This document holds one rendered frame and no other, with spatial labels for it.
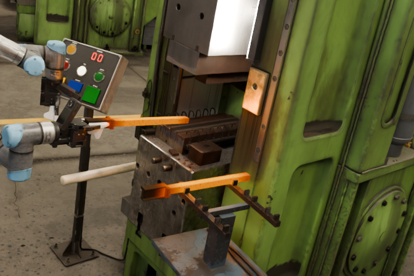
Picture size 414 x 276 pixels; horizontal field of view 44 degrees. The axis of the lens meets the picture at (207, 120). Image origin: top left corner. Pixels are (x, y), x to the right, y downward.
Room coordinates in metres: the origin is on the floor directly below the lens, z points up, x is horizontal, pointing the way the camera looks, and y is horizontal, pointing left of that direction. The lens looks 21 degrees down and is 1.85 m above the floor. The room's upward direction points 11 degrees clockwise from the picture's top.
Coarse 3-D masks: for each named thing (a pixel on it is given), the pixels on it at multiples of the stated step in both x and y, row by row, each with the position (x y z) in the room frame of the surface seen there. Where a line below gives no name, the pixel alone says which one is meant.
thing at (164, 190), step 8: (224, 176) 1.72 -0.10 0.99; (232, 176) 1.73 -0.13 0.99; (240, 176) 1.75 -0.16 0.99; (248, 176) 1.76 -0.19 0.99; (160, 184) 1.55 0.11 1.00; (176, 184) 1.59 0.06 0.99; (184, 184) 1.60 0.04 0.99; (192, 184) 1.61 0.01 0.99; (200, 184) 1.63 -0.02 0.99; (208, 184) 1.65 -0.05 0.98; (216, 184) 1.67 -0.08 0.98; (224, 184) 1.70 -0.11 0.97; (144, 192) 1.50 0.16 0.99; (152, 192) 1.52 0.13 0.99; (160, 192) 1.54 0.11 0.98; (168, 192) 1.54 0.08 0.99; (176, 192) 1.57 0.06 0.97; (144, 200) 1.49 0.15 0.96
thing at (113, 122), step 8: (88, 120) 1.65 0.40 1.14; (96, 120) 1.67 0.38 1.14; (104, 120) 1.69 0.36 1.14; (112, 120) 1.70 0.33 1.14; (120, 120) 1.74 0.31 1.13; (128, 120) 1.76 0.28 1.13; (136, 120) 1.78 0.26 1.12; (144, 120) 1.81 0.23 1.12; (152, 120) 1.83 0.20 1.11; (160, 120) 1.86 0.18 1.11; (168, 120) 1.89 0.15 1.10; (176, 120) 1.91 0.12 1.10; (184, 120) 1.94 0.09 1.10; (112, 128) 1.70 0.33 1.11
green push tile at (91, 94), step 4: (88, 88) 2.28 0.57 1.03; (92, 88) 2.28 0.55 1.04; (96, 88) 2.28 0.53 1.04; (84, 92) 2.27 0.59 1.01; (88, 92) 2.27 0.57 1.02; (92, 92) 2.27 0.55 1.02; (96, 92) 2.26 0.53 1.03; (84, 96) 2.26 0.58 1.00; (88, 96) 2.26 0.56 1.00; (92, 96) 2.26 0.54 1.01; (96, 96) 2.25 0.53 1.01; (84, 100) 2.25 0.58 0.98; (88, 100) 2.25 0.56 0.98; (92, 100) 2.24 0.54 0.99; (96, 100) 2.24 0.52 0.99
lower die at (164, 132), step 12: (192, 120) 2.23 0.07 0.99; (204, 120) 2.26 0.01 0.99; (216, 120) 2.27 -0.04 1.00; (156, 132) 2.14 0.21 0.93; (168, 132) 2.09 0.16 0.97; (180, 132) 2.05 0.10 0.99; (192, 132) 2.08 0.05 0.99; (204, 132) 2.11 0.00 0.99; (216, 132) 2.14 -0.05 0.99; (168, 144) 2.08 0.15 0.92; (180, 144) 2.02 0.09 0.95; (228, 144) 2.20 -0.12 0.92
